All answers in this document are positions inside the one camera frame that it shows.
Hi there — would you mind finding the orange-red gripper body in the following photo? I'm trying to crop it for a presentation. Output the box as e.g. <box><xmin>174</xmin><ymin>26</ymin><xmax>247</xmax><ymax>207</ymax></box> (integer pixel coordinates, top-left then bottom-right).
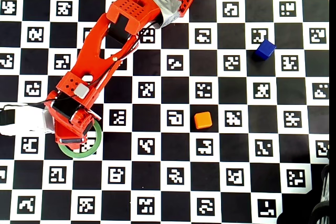
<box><xmin>53</xmin><ymin>109</ymin><xmax>97</xmax><ymax>144</ymax></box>

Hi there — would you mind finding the orange-red gripper finger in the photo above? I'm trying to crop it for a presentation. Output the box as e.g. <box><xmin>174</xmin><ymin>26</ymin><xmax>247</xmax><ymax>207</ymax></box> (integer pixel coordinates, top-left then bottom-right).
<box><xmin>57</xmin><ymin>142</ymin><xmax>86</xmax><ymax>152</ymax></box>

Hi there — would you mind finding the orange cube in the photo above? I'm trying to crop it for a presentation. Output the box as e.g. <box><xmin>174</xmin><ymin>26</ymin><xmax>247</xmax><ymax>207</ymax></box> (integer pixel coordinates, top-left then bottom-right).
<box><xmin>194</xmin><ymin>111</ymin><xmax>213</xmax><ymax>130</ymax></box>

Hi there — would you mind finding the blue cube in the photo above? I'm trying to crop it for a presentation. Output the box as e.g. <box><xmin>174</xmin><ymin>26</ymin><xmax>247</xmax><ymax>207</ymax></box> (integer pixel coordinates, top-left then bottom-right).
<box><xmin>255</xmin><ymin>39</ymin><xmax>277</xmax><ymax>61</ymax></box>

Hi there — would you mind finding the small grey square block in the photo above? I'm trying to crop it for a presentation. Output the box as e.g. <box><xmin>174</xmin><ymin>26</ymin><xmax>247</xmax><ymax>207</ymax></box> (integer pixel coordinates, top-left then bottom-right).
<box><xmin>73</xmin><ymin>84</ymin><xmax>90</xmax><ymax>99</ymax></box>

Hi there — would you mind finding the black white marker checkerboard mat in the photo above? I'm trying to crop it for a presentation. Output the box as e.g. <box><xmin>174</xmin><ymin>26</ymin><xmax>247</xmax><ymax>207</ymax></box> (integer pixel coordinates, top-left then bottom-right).
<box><xmin>0</xmin><ymin>0</ymin><xmax>330</xmax><ymax>224</ymax></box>

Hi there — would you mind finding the green ring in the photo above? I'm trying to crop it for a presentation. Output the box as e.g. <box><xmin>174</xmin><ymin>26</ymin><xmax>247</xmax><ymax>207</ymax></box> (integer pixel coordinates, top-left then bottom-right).
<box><xmin>57</xmin><ymin>121</ymin><xmax>102</xmax><ymax>159</ymax></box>

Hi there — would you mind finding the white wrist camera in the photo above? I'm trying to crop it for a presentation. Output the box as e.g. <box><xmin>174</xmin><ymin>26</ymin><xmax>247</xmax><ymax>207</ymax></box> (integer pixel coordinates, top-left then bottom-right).
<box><xmin>0</xmin><ymin>104</ymin><xmax>56</xmax><ymax>136</ymax></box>

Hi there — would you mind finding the thin black camera cable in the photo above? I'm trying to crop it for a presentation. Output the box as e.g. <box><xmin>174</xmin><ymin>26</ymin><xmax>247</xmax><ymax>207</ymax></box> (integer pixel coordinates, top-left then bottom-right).
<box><xmin>2</xmin><ymin>37</ymin><xmax>142</xmax><ymax>111</ymax></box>

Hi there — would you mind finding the grey duct tape wrap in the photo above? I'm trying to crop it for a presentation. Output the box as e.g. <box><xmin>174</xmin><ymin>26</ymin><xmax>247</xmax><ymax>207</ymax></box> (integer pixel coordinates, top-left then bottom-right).
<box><xmin>149</xmin><ymin>0</ymin><xmax>182</xmax><ymax>28</ymax></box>

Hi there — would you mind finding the black coiled camera stand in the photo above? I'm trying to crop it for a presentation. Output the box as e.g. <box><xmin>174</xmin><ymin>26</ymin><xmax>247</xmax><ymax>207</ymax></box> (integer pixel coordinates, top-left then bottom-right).
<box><xmin>309</xmin><ymin>163</ymin><xmax>330</xmax><ymax>224</ymax></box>

